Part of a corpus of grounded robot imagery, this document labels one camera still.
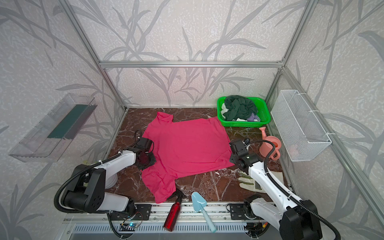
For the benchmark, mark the red spray bottle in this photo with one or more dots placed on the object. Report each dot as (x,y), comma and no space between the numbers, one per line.
(174,211)

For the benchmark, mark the white garment in basket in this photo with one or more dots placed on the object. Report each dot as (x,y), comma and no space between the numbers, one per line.
(224,110)

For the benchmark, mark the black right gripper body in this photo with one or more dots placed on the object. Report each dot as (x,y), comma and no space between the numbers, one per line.
(235,156)

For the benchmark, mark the lavender garment in basket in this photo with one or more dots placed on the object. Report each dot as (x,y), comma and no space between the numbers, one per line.
(253,118)

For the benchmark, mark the dark green t-shirt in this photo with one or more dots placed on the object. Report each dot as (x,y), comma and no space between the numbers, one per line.
(240,108)

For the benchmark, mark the clear plastic wall shelf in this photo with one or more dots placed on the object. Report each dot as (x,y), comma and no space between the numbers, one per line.
(50,138)

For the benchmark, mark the light blue garden trowel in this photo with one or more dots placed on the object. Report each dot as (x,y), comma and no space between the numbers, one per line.
(199,204)

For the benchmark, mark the white green gardening glove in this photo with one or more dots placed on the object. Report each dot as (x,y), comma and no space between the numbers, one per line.
(249,184)

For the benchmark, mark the magenta t-shirt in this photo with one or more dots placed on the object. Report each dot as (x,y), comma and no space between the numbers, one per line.
(184,149)

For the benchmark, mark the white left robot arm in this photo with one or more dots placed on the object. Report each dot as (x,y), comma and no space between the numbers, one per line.
(86,190)

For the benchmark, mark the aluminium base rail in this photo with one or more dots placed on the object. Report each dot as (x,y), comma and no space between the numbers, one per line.
(188,222)

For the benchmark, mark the green plastic laundry basket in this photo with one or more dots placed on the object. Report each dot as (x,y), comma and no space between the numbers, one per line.
(263,114)

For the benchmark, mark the pink watering can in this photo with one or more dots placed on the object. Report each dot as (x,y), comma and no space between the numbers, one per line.
(273,143)

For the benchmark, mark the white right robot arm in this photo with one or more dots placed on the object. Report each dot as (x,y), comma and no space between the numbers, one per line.
(289,214)

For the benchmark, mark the white wire mesh basket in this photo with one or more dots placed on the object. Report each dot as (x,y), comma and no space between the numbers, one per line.
(302,133)

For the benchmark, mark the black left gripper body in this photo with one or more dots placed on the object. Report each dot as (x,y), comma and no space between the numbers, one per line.
(149,159)

